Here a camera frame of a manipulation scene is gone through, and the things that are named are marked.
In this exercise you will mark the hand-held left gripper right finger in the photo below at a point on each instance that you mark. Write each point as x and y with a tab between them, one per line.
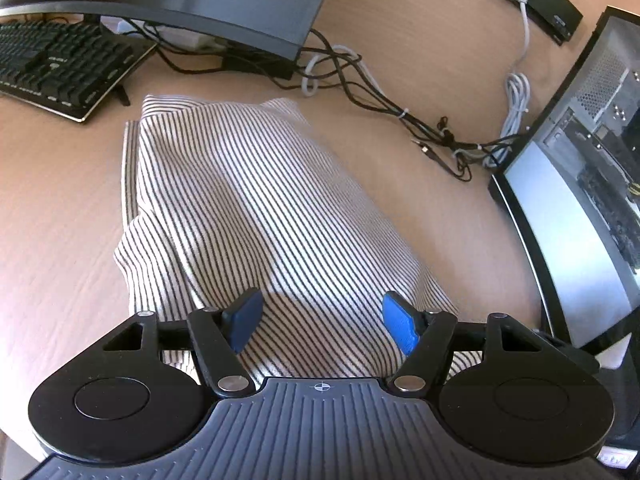
400	322

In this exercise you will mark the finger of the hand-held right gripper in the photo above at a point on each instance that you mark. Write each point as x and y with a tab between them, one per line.
575	355

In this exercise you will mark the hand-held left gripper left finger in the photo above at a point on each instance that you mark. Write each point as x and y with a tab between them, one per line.
245	320

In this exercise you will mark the grey striped sweater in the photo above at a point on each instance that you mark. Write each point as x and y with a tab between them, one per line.
260	200

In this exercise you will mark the white computer case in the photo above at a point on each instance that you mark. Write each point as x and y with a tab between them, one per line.
575	220

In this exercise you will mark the black monitor stand base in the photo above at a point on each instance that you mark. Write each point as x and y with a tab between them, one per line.
260	66

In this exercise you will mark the white power strip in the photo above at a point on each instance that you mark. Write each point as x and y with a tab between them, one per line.
180	36

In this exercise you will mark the black keyboard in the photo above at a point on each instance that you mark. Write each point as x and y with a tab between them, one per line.
60	60

